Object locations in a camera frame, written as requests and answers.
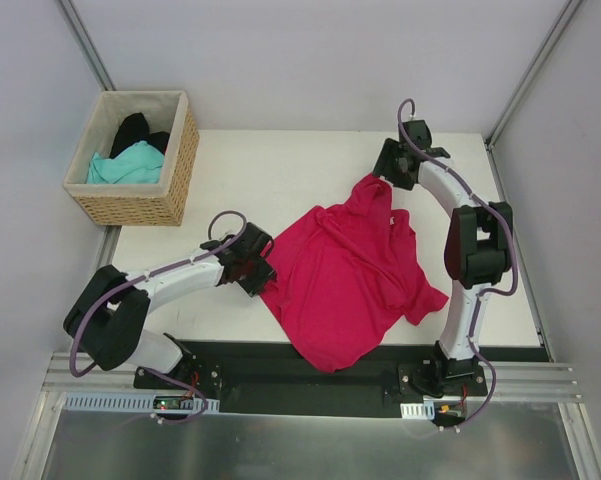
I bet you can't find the pink t shirt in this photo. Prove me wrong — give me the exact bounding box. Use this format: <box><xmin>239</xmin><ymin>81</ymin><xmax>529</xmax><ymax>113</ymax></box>
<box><xmin>261</xmin><ymin>175</ymin><xmax>448</xmax><ymax>373</ymax></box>

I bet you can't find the wicker laundry basket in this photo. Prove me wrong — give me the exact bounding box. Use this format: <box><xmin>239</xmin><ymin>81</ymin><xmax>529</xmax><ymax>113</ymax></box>
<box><xmin>63</xmin><ymin>90</ymin><xmax>200</xmax><ymax>226</ymax></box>

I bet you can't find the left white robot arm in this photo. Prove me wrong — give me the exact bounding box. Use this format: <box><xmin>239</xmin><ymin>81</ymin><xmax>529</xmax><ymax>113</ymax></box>
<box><xmin>63</xmin><ymin>222</ymin><xmax>276</xmax><ymax>389</ymax></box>

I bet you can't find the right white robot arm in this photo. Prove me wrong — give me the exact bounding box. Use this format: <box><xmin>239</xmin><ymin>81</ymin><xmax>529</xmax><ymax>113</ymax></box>
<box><xmin>372</xmin><ymin>120</ymin><xmax>518</xmax><ymax>395</ymax></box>

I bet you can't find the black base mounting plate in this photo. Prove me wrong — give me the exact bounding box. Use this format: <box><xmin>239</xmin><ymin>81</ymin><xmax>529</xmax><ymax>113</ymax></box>
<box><xmin>132</xmin><ymin>339</ymin><xmax>489</xmax><ymax>416</ymax></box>

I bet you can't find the teal t shirt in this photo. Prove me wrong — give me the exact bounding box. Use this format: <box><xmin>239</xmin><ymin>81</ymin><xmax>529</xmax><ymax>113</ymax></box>
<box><xmin>86</xmin><ymin>141</ymin><xmax>165</xmax><ymax>185</ymax></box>

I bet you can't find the black t shirt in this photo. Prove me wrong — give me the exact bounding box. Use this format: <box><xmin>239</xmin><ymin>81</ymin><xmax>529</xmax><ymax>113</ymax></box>
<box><xmin>109</xmin><ymin>112</ymin><xmax>170</xmax><ymax>158</ymax></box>

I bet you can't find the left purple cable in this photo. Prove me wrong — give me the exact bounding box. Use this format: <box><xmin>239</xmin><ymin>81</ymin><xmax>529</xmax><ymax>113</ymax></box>
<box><xmin>68</xmin><ymin>210</ymin><xmax>254</xmax><ymax>426</ymax></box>

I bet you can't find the right aluminium frame post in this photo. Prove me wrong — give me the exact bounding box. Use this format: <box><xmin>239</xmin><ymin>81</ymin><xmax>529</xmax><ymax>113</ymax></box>
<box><xmin>485</xmin><ymin>0</ymin><xmax>585</xmax><ymax>152</ymax></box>

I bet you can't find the aluminium frame post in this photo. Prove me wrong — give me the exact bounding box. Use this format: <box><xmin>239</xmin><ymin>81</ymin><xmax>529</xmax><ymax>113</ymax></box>
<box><xmin>485</xmin><ymin>0</ymin><xmax>585</xmax><ymax>152</ymax></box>
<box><xmin>54</xmin><ymin>0</ymin><xmax>116</xmax><ymax>91</ymax></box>

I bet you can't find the left slotted cable duct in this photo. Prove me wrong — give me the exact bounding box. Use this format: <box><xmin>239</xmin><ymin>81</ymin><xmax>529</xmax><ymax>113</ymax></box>
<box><xmin>64</xmin><ymin>393</ymin><xmax>220</xmax><ymax>415</ymax></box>

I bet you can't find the slotted cable duct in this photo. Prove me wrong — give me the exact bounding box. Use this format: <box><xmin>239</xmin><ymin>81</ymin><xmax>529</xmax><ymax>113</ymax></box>
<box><xmin>64</xmin><ymin>393</ymin><xmax>220</xmax><ymax>415</ymax></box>
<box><xmin>400</xmin><ymin>401</ymin><xmax>435</xmax><ymax>421</ymax></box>

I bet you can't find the right slotted cable duct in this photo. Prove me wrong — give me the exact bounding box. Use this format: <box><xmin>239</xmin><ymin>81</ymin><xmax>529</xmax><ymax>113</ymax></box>
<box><xmin>400</xmin><ymin>401</ymin><xmax>435</xmax><ymax>421</ymax></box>

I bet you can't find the aluminium front rail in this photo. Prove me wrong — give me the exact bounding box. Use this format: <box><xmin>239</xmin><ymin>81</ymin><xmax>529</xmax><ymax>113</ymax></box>
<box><xmin>42</xmin><ymin>350</ymin><xmax>586</xmax><ymax>401</ymax></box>

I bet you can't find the left aluminium frame post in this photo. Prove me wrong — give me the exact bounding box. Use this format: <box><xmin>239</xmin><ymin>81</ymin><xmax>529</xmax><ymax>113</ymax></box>
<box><xmin>54</xmin><ymin>0</ymin><xmax>116</xmax><ymax>91</ymax></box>

